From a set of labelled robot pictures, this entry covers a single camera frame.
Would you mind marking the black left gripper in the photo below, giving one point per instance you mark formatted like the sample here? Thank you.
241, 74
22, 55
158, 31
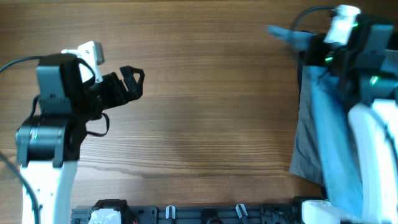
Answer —
135, 89

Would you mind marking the light blue denim jeans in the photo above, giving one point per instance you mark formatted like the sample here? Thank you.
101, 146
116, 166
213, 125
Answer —
329, 124

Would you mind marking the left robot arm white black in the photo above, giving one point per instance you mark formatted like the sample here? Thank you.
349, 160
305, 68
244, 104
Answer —
48, 144

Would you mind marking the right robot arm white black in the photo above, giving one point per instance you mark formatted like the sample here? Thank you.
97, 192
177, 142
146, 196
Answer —
353, 98

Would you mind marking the grey shorts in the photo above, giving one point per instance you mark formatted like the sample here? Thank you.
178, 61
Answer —
308, 137

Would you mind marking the black mounting rail base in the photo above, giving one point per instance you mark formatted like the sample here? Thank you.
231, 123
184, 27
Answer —
240, 213

